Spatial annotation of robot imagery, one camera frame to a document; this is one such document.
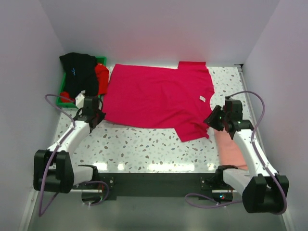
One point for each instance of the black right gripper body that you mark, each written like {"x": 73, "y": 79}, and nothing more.
{"x": 217, "y": 118}

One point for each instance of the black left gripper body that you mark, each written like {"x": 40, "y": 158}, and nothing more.
{"x": 100, "y": 115}

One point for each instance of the magenta t shirt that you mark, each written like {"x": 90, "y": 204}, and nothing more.
{"x": 157, "y": 97}

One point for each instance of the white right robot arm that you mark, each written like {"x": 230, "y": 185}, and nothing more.
{"x": 262, "y": 188}

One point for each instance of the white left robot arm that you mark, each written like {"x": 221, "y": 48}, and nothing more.
{"x": 53, "y": 168}

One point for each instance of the folded peach t shirt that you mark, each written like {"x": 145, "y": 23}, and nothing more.
{"x": 228, "y": 151}

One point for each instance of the black t shirt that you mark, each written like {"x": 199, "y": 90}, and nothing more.
{"x": 80, "y": 74}

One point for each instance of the red t shirt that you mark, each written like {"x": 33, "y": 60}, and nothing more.
{"x": 102, "y": 74}

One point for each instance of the green plastic bin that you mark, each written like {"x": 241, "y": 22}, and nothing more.
{"x": 100, "y": 59}

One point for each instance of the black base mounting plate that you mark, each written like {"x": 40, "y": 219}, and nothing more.
{"x": 157, "y": 185}

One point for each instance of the aluminium table frame rail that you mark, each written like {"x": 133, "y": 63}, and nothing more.
{"x": 286, "y": 216}

